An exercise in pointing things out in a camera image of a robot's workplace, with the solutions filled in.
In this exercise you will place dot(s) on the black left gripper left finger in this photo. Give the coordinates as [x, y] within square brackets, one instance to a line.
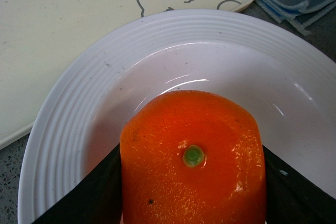
[96, 199]

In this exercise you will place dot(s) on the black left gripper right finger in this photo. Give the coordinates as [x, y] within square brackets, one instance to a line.
[291, 198]

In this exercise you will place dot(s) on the orange mandarin fruit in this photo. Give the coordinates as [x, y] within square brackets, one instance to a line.
[192, 157]

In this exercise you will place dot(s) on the white ribbed deep plate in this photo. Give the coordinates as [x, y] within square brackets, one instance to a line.
[287, 85]

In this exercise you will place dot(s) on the cream bear serving tray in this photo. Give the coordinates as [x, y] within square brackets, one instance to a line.
[41, 38]

